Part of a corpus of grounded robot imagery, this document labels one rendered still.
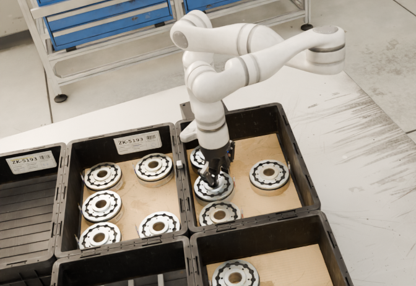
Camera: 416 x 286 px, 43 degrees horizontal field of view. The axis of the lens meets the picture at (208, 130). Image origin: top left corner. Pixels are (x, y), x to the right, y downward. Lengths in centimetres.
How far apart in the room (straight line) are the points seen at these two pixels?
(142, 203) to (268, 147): 38
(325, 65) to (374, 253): 49
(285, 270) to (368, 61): 224
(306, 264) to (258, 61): 46
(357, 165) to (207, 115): 59
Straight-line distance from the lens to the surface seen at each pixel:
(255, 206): 134
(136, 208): 140
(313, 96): 187
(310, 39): 125
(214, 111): 120
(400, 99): 303
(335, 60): 128
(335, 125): 175
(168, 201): 139
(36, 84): 362
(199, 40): 146
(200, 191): 136
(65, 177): 140
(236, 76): 117
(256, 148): 149
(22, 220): 150
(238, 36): 138
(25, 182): 160
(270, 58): 121
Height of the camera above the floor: 184
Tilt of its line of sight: 40 degrees down
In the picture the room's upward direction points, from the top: 10 degrees counter-clockwise
